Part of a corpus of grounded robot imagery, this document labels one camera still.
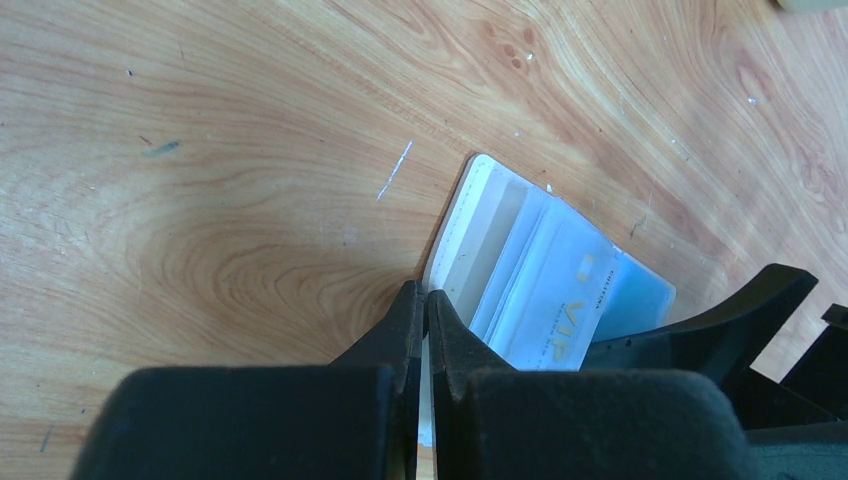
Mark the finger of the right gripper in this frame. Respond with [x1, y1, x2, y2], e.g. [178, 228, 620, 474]
[581, 263, 818, 391]
[781, 304, 847, 421]

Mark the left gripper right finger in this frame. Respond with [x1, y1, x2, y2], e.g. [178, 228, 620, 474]
[427, 290, 759, 479]

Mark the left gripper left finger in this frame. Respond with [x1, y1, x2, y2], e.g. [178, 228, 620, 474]
[72, 281, 426, 479]

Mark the gold VIP card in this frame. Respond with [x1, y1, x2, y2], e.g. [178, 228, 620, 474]
[488, 215, 619, 371]

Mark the beige leather card holder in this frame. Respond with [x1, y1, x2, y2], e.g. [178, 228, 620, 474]
[424, 154, 676, 371]

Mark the beige oval plastic tray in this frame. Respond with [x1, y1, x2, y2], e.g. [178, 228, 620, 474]
[777, 0, 848, 13]

